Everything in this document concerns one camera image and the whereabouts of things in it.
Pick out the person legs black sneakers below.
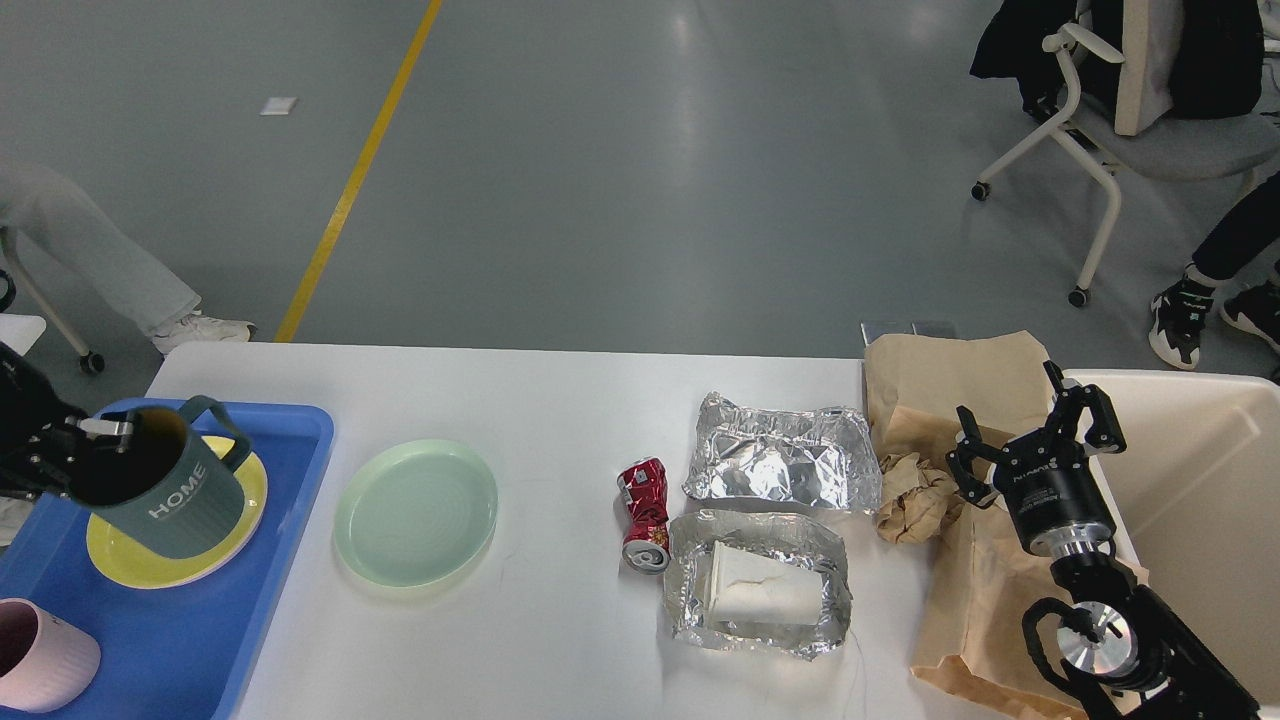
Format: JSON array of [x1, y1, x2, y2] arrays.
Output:
[[1148, 173, 1279, 372]]

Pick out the brown paper bag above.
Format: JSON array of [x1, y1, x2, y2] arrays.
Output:
[[864, 331, 1052, 468], [908, 489, 1151, 720]]

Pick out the yellow plate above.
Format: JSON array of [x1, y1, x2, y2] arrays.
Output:
[[84, 451, 268, 591]]

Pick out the lower brown paper bag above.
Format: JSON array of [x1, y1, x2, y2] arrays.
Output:
[[908, 489, 1151, 720]]

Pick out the white chair at left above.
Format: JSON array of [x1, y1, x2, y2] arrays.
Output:
[[1, 227, 106, 375]]

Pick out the light green plate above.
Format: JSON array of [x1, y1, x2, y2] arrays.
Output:
[[333, 439, 500, 591]]

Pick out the teal mug yellow inside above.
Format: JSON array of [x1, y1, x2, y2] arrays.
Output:
[[68, 396, 252, 559]]

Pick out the aluminium foil tray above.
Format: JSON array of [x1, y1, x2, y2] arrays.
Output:
[[663, 509, 852, 661]]

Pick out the grey floor plate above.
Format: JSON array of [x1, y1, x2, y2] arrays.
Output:
[[860, 320, 961, 347]]

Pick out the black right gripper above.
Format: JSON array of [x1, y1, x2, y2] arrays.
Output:
[[945, 360, 1128, 557]]

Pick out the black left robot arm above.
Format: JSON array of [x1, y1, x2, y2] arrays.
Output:
[[1, 343, 134, 503]]

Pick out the beige plastic bin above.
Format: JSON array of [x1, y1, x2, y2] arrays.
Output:
[[1073, 370, 1279, 719]]

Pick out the blue plastic tray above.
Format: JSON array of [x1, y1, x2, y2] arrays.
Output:
[[1, 402, 334, 719]]

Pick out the upper brown paper bag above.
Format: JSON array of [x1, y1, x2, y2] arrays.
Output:
[[864, 331, 1052, 468]]

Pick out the pink ribbed cup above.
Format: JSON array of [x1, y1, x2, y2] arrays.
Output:
[[1, 598, 102, 714]]

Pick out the white paper scrap on floor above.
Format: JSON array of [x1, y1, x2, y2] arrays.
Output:
[[259, 96, 300, 117]]

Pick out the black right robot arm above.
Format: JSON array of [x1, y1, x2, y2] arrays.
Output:
[[946, 361, 1260, 719]]

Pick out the crumpled aluminium foil sheet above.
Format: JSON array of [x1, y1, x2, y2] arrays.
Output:
[[681, 392, 883, 512]]

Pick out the grey white office chair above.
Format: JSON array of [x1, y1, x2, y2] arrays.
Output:
[[972, 1, 1277, 307]]

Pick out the crumpled brown paper ball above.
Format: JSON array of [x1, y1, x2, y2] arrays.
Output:
[[874, 452, 964, 544]]

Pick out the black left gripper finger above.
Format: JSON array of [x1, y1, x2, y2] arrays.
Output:
[[60, 416, 134, 454], [20, 455, 81, 501]]

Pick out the white paper cup lying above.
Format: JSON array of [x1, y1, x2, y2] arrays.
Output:
[[707, 541, 824, 626]]

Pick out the crushed red soda can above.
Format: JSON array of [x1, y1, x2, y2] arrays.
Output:
[[617, 457, 671, 575]]

